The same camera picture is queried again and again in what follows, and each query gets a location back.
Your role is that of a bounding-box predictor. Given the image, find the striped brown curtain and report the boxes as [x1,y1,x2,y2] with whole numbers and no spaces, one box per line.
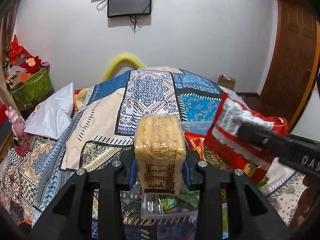
[0,5,17,107]

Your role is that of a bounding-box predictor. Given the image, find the brown wooden door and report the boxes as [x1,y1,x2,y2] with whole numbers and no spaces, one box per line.
[257,0,320,131]

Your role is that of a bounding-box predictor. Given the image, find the wall mounted black monitor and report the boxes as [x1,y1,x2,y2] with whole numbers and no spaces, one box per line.
[107,0,152,18]

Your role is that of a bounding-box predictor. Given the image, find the clear cracker pack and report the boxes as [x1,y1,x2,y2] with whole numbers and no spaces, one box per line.
[134,115,186,195]

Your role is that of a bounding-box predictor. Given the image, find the small cardboard box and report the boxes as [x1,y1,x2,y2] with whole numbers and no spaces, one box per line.
[218,75,236,90]

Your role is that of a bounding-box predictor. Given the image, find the green storage basket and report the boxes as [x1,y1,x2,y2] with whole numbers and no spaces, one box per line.
[10,68,53,111]

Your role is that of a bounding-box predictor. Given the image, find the clear plastic storage box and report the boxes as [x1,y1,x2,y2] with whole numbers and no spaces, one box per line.
[141,121,226,220]

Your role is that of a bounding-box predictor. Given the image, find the red white snack bag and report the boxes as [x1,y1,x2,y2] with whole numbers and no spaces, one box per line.
[204,93,287,173]

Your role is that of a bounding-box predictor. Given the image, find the white pillow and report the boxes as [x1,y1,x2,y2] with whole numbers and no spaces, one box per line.
[24,82,74,140]

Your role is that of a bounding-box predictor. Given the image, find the patchwork blue bedspread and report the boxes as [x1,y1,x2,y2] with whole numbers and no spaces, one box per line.
[1,67,306,239]

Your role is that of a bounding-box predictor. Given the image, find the red snack package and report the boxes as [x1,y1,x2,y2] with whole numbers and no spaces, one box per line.
[184,131,220,167]

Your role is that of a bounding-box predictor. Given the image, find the red stuffed toy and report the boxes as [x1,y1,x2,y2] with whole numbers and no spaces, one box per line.
[8,35,50,74]

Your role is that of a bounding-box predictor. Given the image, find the yellow curved tube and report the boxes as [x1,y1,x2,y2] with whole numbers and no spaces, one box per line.
[103,53,145,82]

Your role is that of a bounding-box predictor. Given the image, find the right hand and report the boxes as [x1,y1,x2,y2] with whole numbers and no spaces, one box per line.
[289,176,319,232]

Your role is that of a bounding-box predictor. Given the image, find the pink plush toy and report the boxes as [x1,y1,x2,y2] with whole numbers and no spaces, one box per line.
[5,106,25,138]

